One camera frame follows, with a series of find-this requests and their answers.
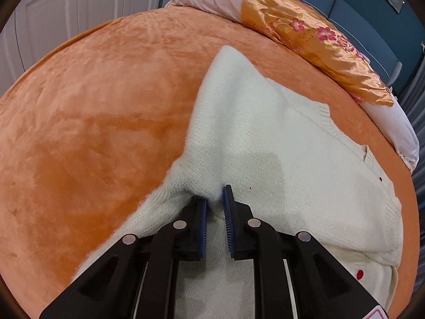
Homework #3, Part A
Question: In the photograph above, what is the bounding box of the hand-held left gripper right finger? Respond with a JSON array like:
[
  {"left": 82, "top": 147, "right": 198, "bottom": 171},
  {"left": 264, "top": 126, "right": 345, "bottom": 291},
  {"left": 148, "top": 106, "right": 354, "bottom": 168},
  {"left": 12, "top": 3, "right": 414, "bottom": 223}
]
[{"left": 222, "top": 184, "right": 387, "bottom": 319}]

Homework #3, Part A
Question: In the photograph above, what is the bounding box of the orange floral satin pillow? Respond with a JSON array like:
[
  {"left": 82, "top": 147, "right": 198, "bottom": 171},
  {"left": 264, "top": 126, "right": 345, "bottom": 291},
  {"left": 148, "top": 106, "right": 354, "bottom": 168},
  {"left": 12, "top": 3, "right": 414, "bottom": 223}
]
[{"left": 166, "top": 0, "right": 420, "bottom": 173}]

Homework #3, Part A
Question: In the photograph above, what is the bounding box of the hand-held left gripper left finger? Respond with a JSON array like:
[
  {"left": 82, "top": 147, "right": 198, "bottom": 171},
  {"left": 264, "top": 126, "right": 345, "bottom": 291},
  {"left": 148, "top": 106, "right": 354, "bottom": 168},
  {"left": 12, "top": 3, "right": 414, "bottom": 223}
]
[{"left": 39, "top": 197, "right": 213, "bottom": 319}]

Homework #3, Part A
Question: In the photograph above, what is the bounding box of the orange plush blanket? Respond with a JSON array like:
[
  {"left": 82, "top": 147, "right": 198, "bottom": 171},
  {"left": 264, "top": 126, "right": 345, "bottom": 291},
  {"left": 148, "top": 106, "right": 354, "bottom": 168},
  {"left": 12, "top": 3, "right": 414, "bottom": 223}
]
[{"left": 0, "top": 7, "right": 419, "bottom": 319}]

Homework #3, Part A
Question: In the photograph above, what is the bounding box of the white knit sweater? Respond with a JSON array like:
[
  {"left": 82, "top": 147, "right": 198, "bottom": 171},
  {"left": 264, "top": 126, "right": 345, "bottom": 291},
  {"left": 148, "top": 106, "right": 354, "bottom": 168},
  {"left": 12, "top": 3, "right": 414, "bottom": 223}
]
[{"left": 71, "top": 45, "right": 404, "bottom": 319}]

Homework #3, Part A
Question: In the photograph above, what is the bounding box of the blue padded headboard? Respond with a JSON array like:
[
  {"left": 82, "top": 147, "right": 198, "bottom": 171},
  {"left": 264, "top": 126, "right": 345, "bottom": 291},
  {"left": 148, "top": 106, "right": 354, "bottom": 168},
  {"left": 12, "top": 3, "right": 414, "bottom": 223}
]
[{"left": 266, "top": 0, "right": 425, "bottom": 107}]

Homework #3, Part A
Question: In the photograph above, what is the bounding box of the white panelled wardrobe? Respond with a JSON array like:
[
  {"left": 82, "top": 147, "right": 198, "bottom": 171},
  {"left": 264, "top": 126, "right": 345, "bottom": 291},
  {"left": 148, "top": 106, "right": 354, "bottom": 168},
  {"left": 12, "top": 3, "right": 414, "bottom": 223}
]
[{"left": 0, "top": 0, "right": 196, "bottom": 97}]

